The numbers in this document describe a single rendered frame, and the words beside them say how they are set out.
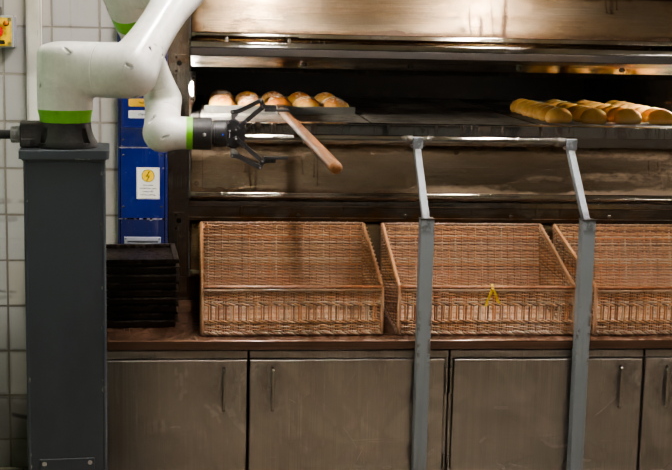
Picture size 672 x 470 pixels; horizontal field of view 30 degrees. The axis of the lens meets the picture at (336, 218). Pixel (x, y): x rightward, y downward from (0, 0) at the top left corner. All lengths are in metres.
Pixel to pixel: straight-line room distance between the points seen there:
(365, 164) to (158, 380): 1.05
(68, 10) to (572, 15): 1.66
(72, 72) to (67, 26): 1.20
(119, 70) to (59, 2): 1.26
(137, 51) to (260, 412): 1.30
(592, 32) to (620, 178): 0.51
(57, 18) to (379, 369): 1.53
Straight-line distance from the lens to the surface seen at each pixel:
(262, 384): 3.76
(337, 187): 4.19
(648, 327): 3.99
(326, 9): 4.17
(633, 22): 4.38
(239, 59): 4.06
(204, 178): 4.17
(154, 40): 3.03
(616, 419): 3.99
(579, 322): 3.81
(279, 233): 4.17
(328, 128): 4.18
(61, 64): 3.00
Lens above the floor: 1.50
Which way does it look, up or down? 9 degrees down
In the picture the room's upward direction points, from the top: 1 degrees clockwise
